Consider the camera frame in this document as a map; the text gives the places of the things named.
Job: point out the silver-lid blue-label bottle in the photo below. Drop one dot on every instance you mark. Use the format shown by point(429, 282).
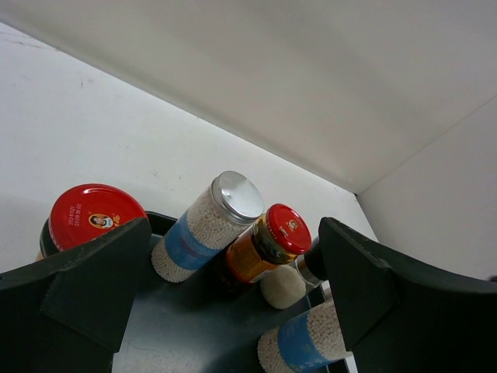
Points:
point(306, 342)
point(227, 207)

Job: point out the small red-lid sauce jar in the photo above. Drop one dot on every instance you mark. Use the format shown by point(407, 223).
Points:
point(275, 239)

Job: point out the black-lid white spice jar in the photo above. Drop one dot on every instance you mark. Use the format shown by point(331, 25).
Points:
point(289, 283)

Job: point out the black plastic tray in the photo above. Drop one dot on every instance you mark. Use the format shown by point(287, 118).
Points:
point(190, 327)

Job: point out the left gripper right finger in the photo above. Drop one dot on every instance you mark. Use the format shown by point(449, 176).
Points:
point(398, 314)

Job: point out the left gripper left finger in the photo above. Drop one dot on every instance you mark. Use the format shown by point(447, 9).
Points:
point(69, 312)

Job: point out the red-lid chili sauce jar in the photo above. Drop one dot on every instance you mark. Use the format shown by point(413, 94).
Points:
point(83, 213)

